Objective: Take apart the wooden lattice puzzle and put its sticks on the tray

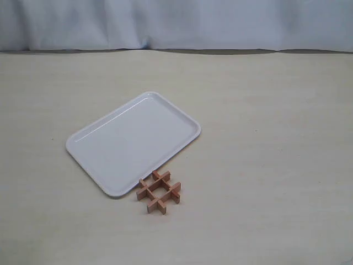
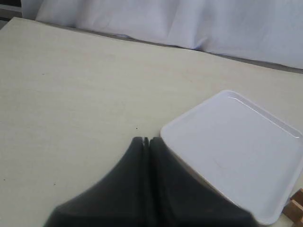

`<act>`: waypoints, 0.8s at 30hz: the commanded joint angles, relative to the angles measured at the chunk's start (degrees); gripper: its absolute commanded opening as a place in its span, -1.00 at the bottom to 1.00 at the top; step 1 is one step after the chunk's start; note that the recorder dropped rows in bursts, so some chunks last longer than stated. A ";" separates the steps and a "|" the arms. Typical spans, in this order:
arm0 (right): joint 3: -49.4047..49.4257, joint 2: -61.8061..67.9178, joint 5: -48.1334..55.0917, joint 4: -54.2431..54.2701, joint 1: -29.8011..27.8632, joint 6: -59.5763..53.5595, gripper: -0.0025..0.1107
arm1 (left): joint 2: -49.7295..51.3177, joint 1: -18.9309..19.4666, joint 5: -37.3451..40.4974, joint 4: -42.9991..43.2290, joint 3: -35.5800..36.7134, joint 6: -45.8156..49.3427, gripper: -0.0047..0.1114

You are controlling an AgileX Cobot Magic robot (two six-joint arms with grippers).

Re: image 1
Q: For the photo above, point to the white rectangular plastic tray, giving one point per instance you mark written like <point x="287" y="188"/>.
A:
<point x="126" y="145"/>

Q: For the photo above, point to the white backdrop curtain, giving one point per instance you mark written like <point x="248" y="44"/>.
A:
<point x="196" y="25"/>

